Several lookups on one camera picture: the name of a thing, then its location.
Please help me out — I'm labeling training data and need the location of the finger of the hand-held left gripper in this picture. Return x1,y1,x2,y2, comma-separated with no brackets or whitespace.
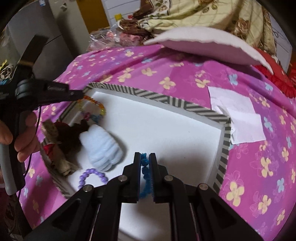
32,79,84,109

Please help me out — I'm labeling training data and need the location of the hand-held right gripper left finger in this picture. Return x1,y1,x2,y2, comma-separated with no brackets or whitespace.
25,152,142,241

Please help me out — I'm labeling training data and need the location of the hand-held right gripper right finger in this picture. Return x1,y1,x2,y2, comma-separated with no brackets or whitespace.
149,152,264,241

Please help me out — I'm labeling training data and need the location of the blue bead bracelet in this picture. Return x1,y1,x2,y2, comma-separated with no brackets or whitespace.
139,152,151,202

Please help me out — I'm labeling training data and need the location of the striped cardboard box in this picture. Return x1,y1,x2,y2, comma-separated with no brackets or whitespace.
40,82,232,241

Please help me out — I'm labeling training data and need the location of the white fluffy scrunchie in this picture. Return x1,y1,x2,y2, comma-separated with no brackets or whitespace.
79,124,123,172

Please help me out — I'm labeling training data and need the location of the pink blue chain bracelet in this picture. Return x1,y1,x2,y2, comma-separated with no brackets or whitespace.
80,111,101,124

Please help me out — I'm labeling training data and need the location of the brown fabric scrunchie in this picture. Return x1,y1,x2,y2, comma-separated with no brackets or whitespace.
55,120,89,153

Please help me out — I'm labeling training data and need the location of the orange bead bracelet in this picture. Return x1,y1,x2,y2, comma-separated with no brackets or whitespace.
80,95,107,116

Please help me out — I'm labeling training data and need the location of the purple bead bracelet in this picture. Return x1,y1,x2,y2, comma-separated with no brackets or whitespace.
79,168,109,189

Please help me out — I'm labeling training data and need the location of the red glossy hair clip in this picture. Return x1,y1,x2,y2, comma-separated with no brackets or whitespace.
44,142,58,156

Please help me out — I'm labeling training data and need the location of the burlap bow hair clip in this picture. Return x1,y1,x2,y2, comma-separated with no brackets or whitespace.
42,120,79,176

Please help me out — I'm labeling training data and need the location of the person's left hand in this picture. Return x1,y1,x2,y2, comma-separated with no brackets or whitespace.
0,112,43,163

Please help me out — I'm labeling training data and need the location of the grey cabinet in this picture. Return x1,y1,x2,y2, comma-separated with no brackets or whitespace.
7,0,89,81

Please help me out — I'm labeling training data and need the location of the clear plastic bag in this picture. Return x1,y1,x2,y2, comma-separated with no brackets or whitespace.
89,22,151,50

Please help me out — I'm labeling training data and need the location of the pink floral blanket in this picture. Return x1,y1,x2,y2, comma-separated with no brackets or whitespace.
18,44,296,241

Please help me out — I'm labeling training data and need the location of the white paper sheet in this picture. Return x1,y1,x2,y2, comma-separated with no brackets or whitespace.
208,86,256,116
225,107,267,145

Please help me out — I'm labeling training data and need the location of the white pillow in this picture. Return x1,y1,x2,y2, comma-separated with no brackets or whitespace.
143,27,273,72

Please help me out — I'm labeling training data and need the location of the red frilled cloth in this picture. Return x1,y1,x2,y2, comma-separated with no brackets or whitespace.
252,49,296,98

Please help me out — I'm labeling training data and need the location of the yellow floral quilt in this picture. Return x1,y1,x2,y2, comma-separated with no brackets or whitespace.
136,0,278,54

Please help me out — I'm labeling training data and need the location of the white headboard panel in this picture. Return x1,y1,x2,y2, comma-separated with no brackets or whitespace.
269,16,293,71

